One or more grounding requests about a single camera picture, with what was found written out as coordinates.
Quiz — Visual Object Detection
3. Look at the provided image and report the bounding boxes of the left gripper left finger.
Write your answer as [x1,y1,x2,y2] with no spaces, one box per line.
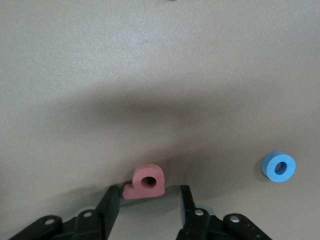
[9,185,121,240]

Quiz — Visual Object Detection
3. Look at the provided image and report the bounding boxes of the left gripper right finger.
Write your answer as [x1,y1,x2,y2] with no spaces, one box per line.
[176,184,273,240]

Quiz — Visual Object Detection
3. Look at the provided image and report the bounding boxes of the pink foam letter d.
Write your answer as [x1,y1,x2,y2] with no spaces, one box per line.
[122,163,166,200]

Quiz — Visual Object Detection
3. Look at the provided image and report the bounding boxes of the blue foam letter o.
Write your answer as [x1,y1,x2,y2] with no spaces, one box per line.
[260,150,297,183]

